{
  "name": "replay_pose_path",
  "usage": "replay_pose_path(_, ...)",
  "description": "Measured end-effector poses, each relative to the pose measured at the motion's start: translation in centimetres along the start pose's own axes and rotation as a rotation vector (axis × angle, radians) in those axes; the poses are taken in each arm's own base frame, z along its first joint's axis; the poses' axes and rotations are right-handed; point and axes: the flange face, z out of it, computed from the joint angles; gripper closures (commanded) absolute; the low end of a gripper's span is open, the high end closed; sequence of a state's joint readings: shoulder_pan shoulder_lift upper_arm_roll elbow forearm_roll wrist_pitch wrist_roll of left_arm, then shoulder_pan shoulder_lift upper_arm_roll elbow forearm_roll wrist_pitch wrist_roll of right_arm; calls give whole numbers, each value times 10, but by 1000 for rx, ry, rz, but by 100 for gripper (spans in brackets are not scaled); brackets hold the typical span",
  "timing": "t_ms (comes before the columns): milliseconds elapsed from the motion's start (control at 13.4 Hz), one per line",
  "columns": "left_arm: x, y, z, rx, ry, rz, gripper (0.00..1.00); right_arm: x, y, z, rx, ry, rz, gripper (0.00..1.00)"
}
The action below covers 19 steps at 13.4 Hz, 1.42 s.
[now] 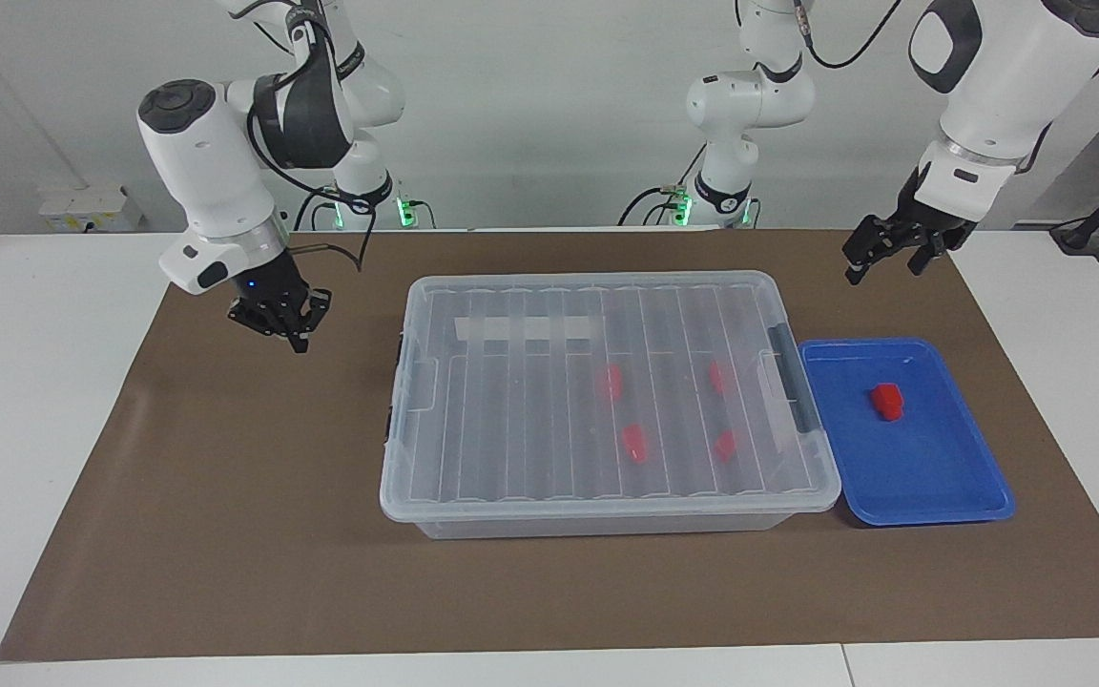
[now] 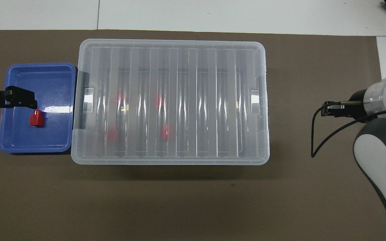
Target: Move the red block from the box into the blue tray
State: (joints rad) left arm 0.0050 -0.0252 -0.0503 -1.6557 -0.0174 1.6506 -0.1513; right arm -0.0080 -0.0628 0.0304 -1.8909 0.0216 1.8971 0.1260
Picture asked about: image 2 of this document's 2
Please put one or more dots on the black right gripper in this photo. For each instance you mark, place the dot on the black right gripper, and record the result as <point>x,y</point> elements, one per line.
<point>359,108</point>

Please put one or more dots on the red plastic block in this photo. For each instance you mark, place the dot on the red plastic block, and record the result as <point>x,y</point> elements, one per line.
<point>121,97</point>
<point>36,119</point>
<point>165,131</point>
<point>112,135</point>
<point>159,99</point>

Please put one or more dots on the clear ribbed plastic box lid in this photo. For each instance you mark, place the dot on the clear ribbed plastic box lid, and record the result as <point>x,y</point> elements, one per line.
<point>193,57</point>

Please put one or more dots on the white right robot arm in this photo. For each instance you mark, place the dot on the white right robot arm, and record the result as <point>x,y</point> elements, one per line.
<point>377,157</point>

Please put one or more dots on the blue plastic tray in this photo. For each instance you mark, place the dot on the blue plastic tray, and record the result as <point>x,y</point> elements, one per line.
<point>55,134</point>

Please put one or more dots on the clear plastic storage box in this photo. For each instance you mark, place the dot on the clear plastic storage box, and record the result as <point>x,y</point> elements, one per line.
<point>213,110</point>

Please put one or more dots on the brown paper table mat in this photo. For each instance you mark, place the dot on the brown paper table mat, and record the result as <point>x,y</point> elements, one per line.
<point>179,201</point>

